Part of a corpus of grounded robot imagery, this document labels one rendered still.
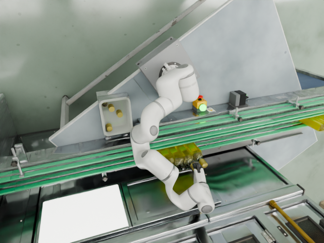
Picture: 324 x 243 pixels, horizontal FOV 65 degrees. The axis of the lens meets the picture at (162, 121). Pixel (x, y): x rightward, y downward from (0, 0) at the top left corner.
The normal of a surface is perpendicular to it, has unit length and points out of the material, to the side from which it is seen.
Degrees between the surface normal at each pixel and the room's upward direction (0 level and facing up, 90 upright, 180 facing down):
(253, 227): 90
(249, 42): 0
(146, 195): 90
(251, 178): 90
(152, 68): 4
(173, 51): 4
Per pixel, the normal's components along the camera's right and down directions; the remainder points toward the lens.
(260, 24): 0.31, 0.42
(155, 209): -0.04, -0.89
